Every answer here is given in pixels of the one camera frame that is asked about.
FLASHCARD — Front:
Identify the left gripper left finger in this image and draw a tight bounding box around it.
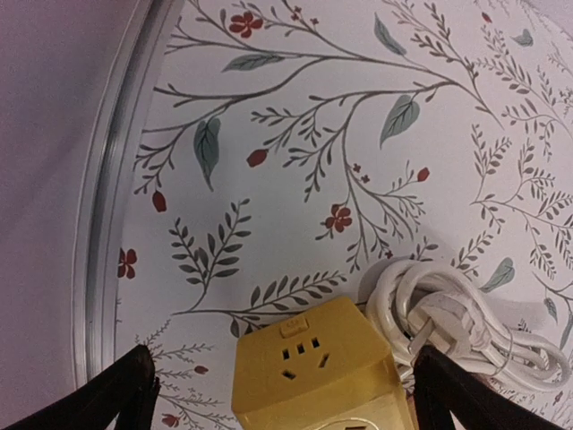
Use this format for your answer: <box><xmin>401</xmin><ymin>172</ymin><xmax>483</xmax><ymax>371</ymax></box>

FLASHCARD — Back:
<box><xmin>48</xmin><ymin>344</ymin><xmax>161</xmax><ymax>430</ymax></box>

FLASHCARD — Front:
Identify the white bundled cable with plug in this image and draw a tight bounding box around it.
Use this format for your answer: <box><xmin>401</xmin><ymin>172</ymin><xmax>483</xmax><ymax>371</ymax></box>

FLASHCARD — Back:
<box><xmin>357</xmin><ymin>259</ymin><xmax>573</xmax><ymax>398</ymax></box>

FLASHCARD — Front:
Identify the left aluminium frame post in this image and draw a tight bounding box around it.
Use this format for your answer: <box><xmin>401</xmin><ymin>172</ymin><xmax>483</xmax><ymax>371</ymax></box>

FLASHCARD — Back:
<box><xmin>71</xmin><ymin>1</ymin><xmax>184</xmax><ymax>388</ymax></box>

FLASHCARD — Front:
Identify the yellow cube socket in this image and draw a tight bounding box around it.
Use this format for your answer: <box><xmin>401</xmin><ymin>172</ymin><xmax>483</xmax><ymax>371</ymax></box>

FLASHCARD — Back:
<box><xmin>231</xmin><ymin>297</ymin><xmax>415</xmax><ymax>430</ymax></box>

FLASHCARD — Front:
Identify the floral table mat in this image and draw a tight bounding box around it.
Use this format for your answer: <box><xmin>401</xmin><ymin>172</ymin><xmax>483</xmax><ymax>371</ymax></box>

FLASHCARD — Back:
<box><xmin>116</xmin><ymin>1</ymin><xmax>572</xmax><ymax>429</ymax></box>

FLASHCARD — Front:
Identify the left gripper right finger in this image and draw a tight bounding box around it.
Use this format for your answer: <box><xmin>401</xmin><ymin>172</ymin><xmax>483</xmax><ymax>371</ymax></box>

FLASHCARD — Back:
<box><xmin>414</xmin><ymin>346</ymin><xmax>560</xmax><ymax>430</ymax></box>

